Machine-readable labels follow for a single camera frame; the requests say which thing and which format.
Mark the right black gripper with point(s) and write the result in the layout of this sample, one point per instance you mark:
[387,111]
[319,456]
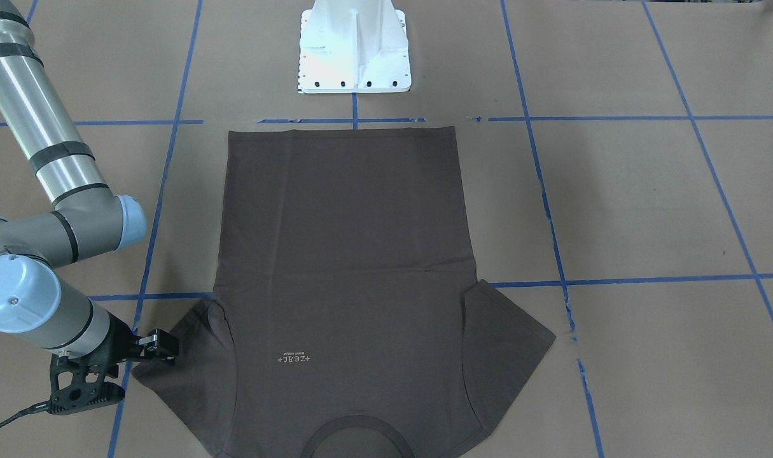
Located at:
[114,344]

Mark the dark brown t-shirt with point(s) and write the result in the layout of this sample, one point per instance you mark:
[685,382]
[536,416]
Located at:
[346,317]

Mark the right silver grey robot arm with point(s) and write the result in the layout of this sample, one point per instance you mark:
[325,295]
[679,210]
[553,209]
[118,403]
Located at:
[117,67]

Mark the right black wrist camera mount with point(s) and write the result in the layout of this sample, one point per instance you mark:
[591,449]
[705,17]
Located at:
[82,384]

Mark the white metal camera stand base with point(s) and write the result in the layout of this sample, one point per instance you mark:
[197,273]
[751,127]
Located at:
[353,47]

